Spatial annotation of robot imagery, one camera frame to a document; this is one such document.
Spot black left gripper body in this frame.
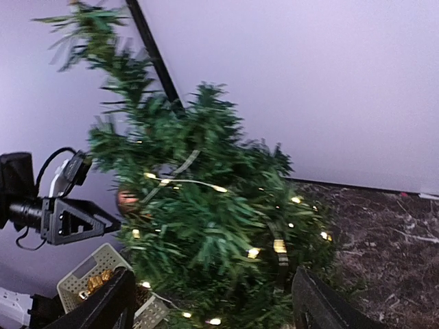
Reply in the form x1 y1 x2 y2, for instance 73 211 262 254
10 197 64 244

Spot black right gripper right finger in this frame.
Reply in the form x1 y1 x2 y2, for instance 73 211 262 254
292 267 388 329

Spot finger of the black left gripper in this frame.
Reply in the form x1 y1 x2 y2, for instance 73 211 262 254
53 198 121 245

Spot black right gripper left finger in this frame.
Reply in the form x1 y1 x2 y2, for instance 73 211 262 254
47 267 136 329

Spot brown bauble ornament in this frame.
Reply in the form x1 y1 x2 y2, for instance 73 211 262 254
116 186 139 215

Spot thin wire fairy lights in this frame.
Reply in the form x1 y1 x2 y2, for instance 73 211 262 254
132 147 333 326

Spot small green christmas tree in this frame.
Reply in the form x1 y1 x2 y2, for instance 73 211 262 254
44 1 335 328

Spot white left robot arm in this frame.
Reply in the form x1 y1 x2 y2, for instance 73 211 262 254
1 147 121 245

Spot green plastic basket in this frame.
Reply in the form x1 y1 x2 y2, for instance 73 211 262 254
57 243 169 328

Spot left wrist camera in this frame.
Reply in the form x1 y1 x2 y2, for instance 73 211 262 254
49 150 92 197

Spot left black frame post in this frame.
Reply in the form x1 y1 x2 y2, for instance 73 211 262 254
126 0 185 117

